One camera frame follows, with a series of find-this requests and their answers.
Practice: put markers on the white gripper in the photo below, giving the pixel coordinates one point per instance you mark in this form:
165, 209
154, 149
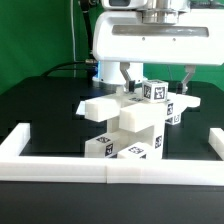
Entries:
196, 39

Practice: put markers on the white tagged cube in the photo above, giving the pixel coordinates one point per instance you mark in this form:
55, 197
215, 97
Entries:
174, 120
154, 91

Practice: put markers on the white chair back part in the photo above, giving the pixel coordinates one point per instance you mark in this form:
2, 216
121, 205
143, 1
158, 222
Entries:
134, 112

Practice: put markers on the white chair seat part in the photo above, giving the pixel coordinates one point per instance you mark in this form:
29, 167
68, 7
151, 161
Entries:
152, 135

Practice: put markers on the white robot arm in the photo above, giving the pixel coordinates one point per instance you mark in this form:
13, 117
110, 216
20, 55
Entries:
154, 12

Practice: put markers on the white sheet with tags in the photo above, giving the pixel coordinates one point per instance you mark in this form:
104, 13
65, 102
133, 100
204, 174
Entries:
81, 108

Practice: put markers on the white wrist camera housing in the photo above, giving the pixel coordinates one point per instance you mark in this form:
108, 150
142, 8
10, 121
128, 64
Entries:
123, 4

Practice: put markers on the white U-shaped obstacle frame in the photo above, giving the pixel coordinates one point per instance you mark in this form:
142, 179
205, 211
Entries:
16, 167

